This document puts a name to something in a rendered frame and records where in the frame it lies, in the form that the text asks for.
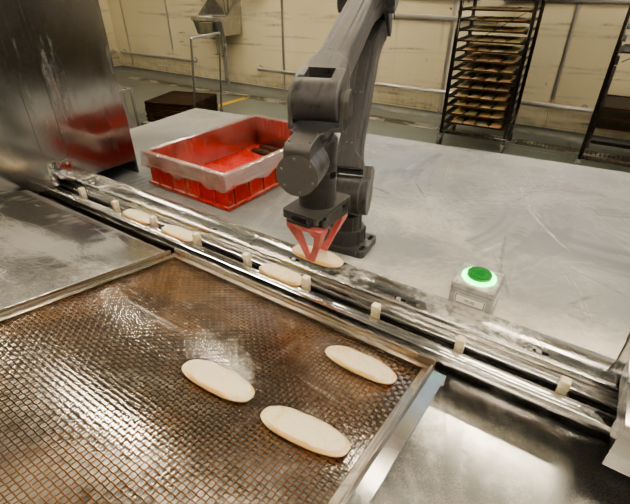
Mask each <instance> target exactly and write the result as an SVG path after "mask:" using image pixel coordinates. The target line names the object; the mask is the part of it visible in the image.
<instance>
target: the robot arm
mask: <svg viewBox="0 0 630 504"><path fill-rule="evenodd" d="M398 4H399V0H337V9H338V13H340V14H339V16H338V18H337V20H336V22H335V23H334V25H333V27H332V29H331V31H330V32H329V34H328V36H327V38H326V39H325V41H324V43H323V45H322V46H321V48H320V49H319V51H318V52H317V53H316V54H315V55H314V56H312V57H311V58H310V59H309V60H308V61H307V62H306V64H305V66H300V68H299V70H298V72H297V73H296V75H295V77H294V78H293V80H292V83H291V85H290V86H289V89H288V93H287V113H288V129H291V130H290V137H289V139H288V140H287V141H286V142H285V144H284V148H283V159H282V160H281V161H280V162H279V164H278V166H277V169H276V176H277V180H278V183H279V184H280V186H281V187H282V188H283V189H284V190H285V191H286V192H287V193H289V194H291V195H293V196H299V198H298V199H296V200H295V201H293V202H291V203H290V204H288V205H287V206H285V207H283V216H284V217H286V225H287V227H288V228H289V230H290V231H291V232H292V234H293V235H294V237H295V238H296V240H297V241H298V243H299V244H300V247H301V249H302V251H303V253H304V255H305V257H306V259H307V260H309V261H312V262H314V261H315V259H316V257H317V255H318V253H319V250H320V249H322V250H325V251H327V250H329V251H333V252H337V253H340V254H344V255H348V256H351V257H355V258H358V259H362V258H364V257H365V256H366V254H367V253H368V252H369V251H370V249H371V248H372V247H373V246H374V244H375V243H376V235H375V234H371V233H367V232H366V225H365V224H364V222H363V221H362V215H366V216H367V215H368V212H369V209H370V205H371V199H372V191H373V179H374V173H375V169H374V166H366V165H365V163H364V149H365V140H366V134H367V128H368V122H369V116H370V110H371V104H372V98H373V92H374V86H375V80H376V74H377V68H378V62H379V57H380V53H381V50H382V47H383V45H384V42H385V41H386V38H387V36H391V32H392V20H393V14H395V11H396V9H397V6H398ZM335 133H341V134H340V138H339V142H338V136H337V135H336V134H335ZM339 173H344V174H353V175H363V177H362V176H353V175H344V174H339ZM302 231H304V232H307V233H310V236H312V237H313V238H314V243H313V248H312V251H311V252H310V251H309V249H308V246H307V243H306V241H305V238H304V235H303V233H302Z"/></svg>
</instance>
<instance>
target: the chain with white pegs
mask: <svg viewBox="0 0 630 504"><path fill-rule="evenodd" d="M56 187H59V188H61V189H64V190H66V191H69V192H71V193H73V194H76V195H78V196H81V197H83V198H86V199H88V200H90V201H93V202H95V203H98V204H100V205H103V206H105V207H107V208H110V209H112V210H115V211H117V212H120V213H122V212H121V210H120V206H119V202H118V201H117V200H113V201H111V205H112V208H111V207H109V206H107V205H104V204H102V203H99V202H97V201H94V200H92V199H89V198H88V197H87V194H86V191H85V188H84V187H79V188H77V189H78V192H79V194H77V193H75V192H72V191H70V190H67V189H65V188H63V187H60V186H58V185H57V186H56ZM149 221H150V224H149V225H151V226H154V227H156V228H158V229H161V228H160V227H159V225H158V221H157V216H155V215H151V216H149ZM192 238H193V241H192V243H195V244H197V245H200V246H202V247H205V248H207V249H209V250H212V251H214V252H217V253H219V254H222V255H224V256H226V257H229V258H231V259H234V260H236V261H239V262H241V263H243V264H246V265H248V266H251V267H253V268H256V269H258V270H259V268H258V267H256V266H253V265H252V258H251V253H250V252H247V251H246V252H244V253H243V254H242V257H243V261H241V260H239V259H236V258H234V257H231V256H229V255H227V254H224V253H222V252H219V251H217V250H214V249H212V248H209V247H207V246H205V245H202V241H201V235H200V233H199V232H194V233H192ZM299 287H302V288H304V289H307V290H309V291H311V292H314V293H316V294H319V295H321V296H324V297H326V298H328V299H331V300H333V301H336V302H338V303H341V304H343V305H345V306H348V307H350V308H353V309H355V310H358V311H360V312H362V313H365V314H367V315H370V316H372V317H375V318H377V319H379V320H382V321H384V322H387V323H389V324H392V325H394V326H396V327H399V328H401V329H404V330H406V331H409V332H411V333H413V334H416V335H418V336H421V337H423V338H426V339H428V340H430V341H433V342H435V343H438V344H440V345H443V346H445V347H447V348H450V349H452V350H455V351H457V352H460V353H462V354H464V355H467V356H469V357H472V358H474V359H477V360H479V361H481V362H484V363H486V364H489V365H491V366H494V367H496V368H498V369H501V370H503V371H506V372H508V373H511V374H513V375H515V376H518V377H520V378H523V379H525V380H528V381H530V382H532V383H535V384H537V385H540V386H542V387H545V388H547V389H549V390H552V391H554V392H557V393H559V394H562V395H564V396H566V397H569V398H571V399H574V400H576V401H579V402H581V403H583V404H586V405H588V406H591V407H593V408H596V409H598V410H600V411H603V412H605V413H608V414H610V415H613V416H615V417H617V414H616V413H613V412H611V411H608V410H604V409H603V408H601V407H599V406H596V405H594V404H591V403H589V402H586V401H582V400H581V399H579V398H577V397H574V396H572V395H569V394H567V393H568V391H569V389H570V387H571V384H572V379H571V378H569V377H566V376H564V375H562V376H561V378H560V380H559V383H558V385H557V387H556V389H554V388H552V387H550V386H547V385H545V384H540V382H537V381H535V380H532V379H530V378H528V377H525V376H524V377H523V376H521V375H520V374H518V373H515V372H513V371H510V370H508V369H506V368H505V369H504V368H503V367H501V366H498V365H496V364H493V363H491V362H488V361H485V360H484V359H481V358H479V357H476V356H474V355H471V354H468V353H466V352H464V348H465V344H466V340H467V338H466V337H464V336H462V335H458V336H457V338H456V341H455V345H454V347H451V346H449V345H447V344H444V343H442V342H439V341H435V339H432V338H430V337H427V336H425V335H421V334H420V333H417V332H415V331H413V330H410V329H408V328H407V329H406V328H405V327H403V326H400V325H398V324H395V323H391V321H388V320H386V319H383V318H381V317H380V313H381V304H380V303H377V302H374V303H373V304H372V305H371V313H368V312H366V311H364V310H361V309H359V308H356V307H354V306H351V305H349V304H346V303H344V302H342V301H338V300H337V299H334V298H332V297H329V296H326V295H324V294H322V293H320V292H317V291H314V290H312V289H311V277H310V276H308V275H306V274H305V275H303V276H302V277H301V285H300V286H299Z"/></svg>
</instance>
